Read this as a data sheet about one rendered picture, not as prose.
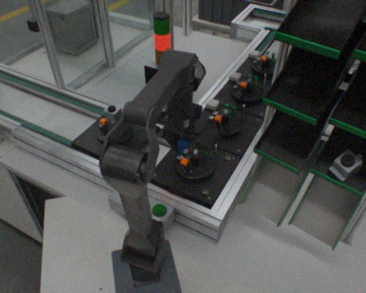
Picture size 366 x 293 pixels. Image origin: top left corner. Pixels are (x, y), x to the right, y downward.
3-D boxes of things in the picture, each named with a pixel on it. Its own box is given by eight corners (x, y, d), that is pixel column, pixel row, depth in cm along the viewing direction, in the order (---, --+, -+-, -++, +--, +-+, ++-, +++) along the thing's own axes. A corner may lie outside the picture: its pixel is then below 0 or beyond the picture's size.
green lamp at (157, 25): (164, 37, 103) (164, 21, 100) (150, 33, 105) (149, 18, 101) (173, 31, 106) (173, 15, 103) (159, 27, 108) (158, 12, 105)
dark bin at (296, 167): (298, 175, 86) (299, 164, 79) (253, 152, 92) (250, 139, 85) (349, 91, 92) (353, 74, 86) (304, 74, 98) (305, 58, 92)
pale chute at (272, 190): (281, 226, 98) (277, 227, 94) (241, 203, 104) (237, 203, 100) (328, 139, 96) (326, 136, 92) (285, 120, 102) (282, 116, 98)
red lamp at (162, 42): (165, 52, 106) (164, 38, 103) (151, 48, 108) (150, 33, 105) (173, 45, 110) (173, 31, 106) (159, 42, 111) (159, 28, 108)
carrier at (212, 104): (240, 160, 123) (245, 133, 114) (182, 138, 131) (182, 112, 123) (263, 123, 138) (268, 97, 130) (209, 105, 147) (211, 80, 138)
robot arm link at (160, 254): (155, 277, 74) (153, 262, 69) (117, 264, 76) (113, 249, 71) (166, 250, 78) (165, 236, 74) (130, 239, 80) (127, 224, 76)
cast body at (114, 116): (113, 130, 123) (111, 114, 119) (104, 125, 125) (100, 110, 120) (127, 116, 129) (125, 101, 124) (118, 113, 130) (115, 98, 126)
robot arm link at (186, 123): (212, 125, 71) (224, 109, 74) (136, 99, 77) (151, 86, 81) (210, 153, 76) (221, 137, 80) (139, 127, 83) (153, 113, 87)
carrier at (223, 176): (211, 209, 107) (214, 183, 99) (146, 181, 116) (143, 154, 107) (240, 160, 123) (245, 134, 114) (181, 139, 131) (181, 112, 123)
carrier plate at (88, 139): (123, 169, 119) (123, 164, 118) (71, 146, 128) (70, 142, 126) (159, 130, 135) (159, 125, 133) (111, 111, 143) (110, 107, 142)
